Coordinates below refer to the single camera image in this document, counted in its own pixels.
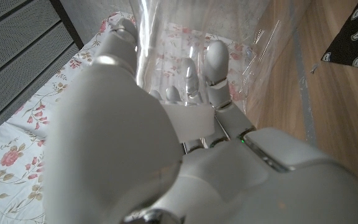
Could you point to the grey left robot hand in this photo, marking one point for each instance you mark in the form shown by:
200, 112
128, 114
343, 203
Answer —
166, 161

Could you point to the clear carafe with white lid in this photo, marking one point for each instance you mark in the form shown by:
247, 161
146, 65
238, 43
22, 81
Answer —
185, 62

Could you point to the transparent cling film sheet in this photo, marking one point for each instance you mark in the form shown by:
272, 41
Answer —
269, 46

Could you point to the black paisley bandana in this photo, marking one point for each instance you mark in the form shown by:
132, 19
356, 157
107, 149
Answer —
356, 40

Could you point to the floral rose backdrop cloth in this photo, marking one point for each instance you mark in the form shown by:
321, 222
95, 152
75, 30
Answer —
17, 155

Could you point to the dark mesh partition panel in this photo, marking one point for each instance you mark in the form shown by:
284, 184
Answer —
17, 53

